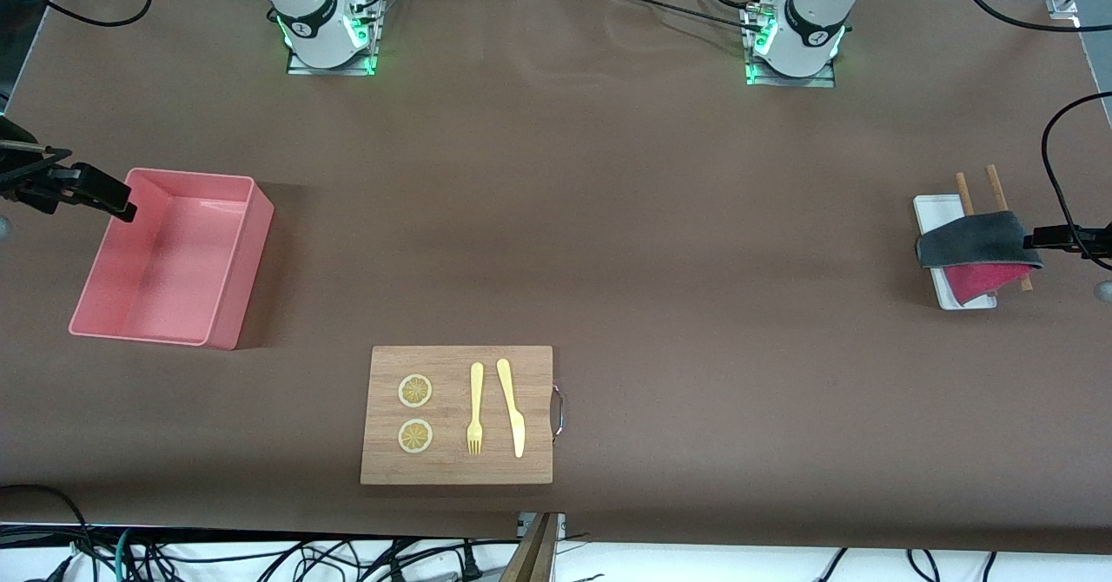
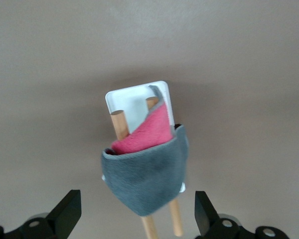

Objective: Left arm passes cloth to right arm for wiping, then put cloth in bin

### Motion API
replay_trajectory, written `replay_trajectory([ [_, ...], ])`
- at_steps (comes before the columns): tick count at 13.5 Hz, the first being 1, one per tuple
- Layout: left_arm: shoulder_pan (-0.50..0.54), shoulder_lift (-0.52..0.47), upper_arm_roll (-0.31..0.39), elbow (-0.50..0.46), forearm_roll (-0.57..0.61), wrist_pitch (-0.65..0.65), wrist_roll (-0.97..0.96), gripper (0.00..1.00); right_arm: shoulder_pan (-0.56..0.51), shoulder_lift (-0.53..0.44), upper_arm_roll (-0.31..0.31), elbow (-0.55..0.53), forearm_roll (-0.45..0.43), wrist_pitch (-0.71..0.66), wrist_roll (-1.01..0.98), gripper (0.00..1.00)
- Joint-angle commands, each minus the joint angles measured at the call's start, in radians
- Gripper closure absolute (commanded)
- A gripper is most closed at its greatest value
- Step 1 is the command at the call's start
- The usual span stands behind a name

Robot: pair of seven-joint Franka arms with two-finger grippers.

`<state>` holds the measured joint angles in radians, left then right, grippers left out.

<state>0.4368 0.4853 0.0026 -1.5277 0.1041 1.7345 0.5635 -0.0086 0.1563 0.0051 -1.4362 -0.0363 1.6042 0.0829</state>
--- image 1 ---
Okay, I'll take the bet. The pink plastic bin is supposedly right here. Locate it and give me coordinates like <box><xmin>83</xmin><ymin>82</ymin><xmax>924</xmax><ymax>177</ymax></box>
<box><xmin>68</xmin><ymin>168</ymin><xmax>275</xmax><ymax>351</ymax></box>

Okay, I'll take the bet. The black cable on table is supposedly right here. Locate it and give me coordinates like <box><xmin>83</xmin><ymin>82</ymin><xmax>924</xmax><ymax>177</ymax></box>
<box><xmin>580</xmin><ymin>0</ymin><xmax>767</xmax><ymax>32</ymax></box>

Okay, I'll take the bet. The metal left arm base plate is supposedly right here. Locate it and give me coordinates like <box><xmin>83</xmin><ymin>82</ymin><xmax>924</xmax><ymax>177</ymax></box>
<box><xmin>745</xmin><ymin>4</ymin><xmax>837</xmax><ymax>88</ymax></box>

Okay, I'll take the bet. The white rectangular tray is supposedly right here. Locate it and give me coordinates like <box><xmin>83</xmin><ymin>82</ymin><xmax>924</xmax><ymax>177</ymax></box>
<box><xmin>912</xmin><ymin>194</ymin><xmax>998</xmax><ymax>311</ymax></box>

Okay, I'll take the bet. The yellow plastic knife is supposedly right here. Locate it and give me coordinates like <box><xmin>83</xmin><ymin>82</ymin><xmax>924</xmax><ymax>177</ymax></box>
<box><xmin>496</xmin><ymin>358</ymin><xmax>526</xmax><ymax>459</ymax></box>

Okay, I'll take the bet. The small metal bracket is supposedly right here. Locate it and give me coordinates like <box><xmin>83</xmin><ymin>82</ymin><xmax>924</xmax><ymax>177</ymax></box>
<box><xmin>517</xmin><ymin>513</ymin><xmax>567</xmax><ymax>539</ymax></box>

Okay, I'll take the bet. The yellow plastic fork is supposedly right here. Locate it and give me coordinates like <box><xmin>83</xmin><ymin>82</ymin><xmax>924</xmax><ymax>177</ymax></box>
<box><xmin>467</xmin><ymin>362</ymin><xmax>485</xmax><ymax>456</ymax></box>

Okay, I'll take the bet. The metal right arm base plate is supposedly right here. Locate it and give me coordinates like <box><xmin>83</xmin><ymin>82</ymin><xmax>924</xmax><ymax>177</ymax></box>
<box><xmin>287</xmin><ymin>0</ymin><xmax>380</xmax><ymax>76</ymax></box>

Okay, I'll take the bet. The wooden plank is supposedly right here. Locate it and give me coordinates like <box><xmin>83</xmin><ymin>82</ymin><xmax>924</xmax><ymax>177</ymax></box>
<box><xmin>500</xmin><ymin>513</ymin><xmax>559</xmax><ymax>582</ymax></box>

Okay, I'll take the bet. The thick black floor cable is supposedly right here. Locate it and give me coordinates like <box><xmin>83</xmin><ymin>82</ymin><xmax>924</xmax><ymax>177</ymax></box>
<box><xmin>0</xmin><ymin>484</ymin><xmax>98</xmax><ymax>582</ymax></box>

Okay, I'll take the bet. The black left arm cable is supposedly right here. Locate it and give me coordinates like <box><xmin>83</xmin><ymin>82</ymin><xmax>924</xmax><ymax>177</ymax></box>
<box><xmin>951</xmin><ymin>0</ymin><xmax>1112</xmax><ymax>272</ymax></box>

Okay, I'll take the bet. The wooden cutting board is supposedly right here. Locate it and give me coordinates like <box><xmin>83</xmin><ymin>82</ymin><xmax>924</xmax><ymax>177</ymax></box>
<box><xmin>360</xmin><ymin>345</ymin><xmax>554</xmax><ymax>486</ymax></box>

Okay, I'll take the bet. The grey and pink cloth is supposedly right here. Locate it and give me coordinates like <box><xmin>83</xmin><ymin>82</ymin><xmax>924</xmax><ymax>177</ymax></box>
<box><xmin>916</xmin><ymin>211</ymin><xmax>1044</xmax><ymax>308</ymax></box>

